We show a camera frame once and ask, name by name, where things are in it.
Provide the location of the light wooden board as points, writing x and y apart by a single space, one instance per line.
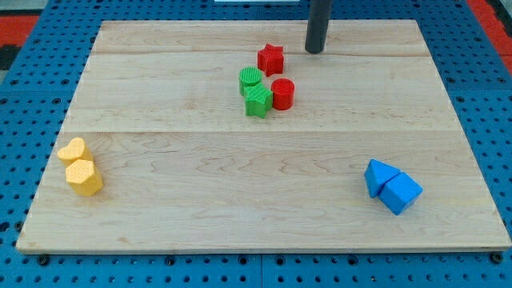
185 171

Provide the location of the blue cube block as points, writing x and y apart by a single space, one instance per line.
399 193

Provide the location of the yellow heart block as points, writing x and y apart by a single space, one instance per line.
77 149

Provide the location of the green cylinder block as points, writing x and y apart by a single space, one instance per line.
248 76

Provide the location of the yellow hexagon block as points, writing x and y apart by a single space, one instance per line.
84 177

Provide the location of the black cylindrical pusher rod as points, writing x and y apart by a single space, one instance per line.
317 26

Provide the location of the red cylinder block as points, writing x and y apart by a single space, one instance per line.
283 90

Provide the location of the green star block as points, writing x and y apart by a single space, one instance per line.
258 100

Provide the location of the blue triangle block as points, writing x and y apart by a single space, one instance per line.
377 174

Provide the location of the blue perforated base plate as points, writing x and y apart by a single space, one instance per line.
39 86

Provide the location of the red star block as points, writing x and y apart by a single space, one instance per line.
270 60

